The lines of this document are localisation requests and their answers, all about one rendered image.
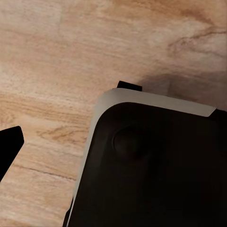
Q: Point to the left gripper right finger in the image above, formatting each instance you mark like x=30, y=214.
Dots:
x=220, y=141

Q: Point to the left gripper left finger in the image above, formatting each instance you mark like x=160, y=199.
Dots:
x=11, y=141

